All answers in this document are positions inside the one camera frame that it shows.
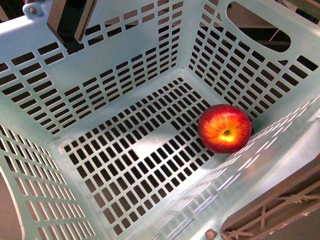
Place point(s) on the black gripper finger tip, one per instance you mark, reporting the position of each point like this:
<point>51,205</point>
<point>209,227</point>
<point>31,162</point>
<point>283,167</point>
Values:
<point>68,21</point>

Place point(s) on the teal plastic shopping basket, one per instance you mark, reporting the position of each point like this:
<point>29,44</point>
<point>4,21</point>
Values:
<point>103,144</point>

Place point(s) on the red yellow apple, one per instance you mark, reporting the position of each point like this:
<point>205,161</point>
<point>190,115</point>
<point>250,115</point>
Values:
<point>224,129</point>

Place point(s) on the brown basket handle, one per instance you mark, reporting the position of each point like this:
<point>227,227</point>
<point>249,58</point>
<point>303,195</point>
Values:
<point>290,200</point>

